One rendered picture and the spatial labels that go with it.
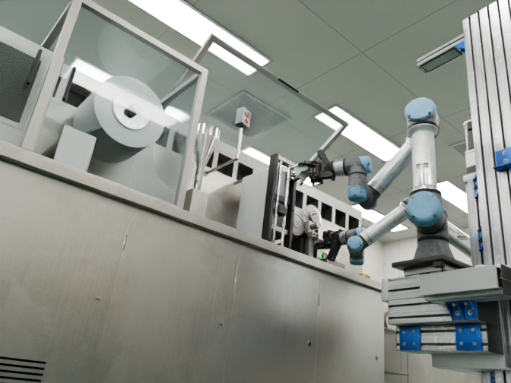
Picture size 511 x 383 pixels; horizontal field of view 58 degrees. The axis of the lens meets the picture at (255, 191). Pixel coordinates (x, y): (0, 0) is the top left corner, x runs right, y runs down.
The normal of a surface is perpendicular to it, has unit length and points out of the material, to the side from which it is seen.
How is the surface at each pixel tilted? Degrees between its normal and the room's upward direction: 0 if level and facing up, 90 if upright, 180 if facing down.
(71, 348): 90
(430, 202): 98
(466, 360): 90
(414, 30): 180
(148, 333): 90
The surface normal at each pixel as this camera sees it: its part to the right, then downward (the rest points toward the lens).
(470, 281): -0.80, -0.32
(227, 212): 0.65, -0.23
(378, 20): -0.11, 0.91
